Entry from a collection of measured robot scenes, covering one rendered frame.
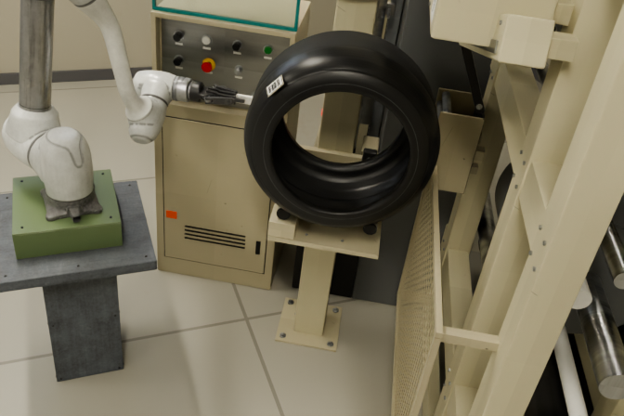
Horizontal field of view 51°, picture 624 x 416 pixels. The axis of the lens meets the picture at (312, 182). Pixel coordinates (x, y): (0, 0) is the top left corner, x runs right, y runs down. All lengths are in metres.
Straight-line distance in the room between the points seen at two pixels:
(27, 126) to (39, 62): 0.22
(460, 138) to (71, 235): 1.33
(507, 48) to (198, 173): 1.71
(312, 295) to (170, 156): 0.84
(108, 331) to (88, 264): 0.44
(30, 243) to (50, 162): 0.28
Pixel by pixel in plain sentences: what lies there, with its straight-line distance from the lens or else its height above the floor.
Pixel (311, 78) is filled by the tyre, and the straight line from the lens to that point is 1.80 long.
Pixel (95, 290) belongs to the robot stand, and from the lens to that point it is 2.52.
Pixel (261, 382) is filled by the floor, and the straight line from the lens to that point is 2.78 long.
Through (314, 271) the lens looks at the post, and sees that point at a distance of 2.72.
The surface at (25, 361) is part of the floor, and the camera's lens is 2.94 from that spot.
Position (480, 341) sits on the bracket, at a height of 0.98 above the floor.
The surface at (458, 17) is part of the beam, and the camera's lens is 1.51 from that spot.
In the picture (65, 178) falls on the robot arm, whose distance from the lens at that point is 2.27.
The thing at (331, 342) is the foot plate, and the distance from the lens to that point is 2.93.
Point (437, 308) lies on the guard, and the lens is 1.73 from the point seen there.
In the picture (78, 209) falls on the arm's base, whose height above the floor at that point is 0.79.
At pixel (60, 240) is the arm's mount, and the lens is 2.33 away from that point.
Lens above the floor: 2.15
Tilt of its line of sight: 33 degrees down
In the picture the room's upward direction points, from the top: 7 degrees clockwise
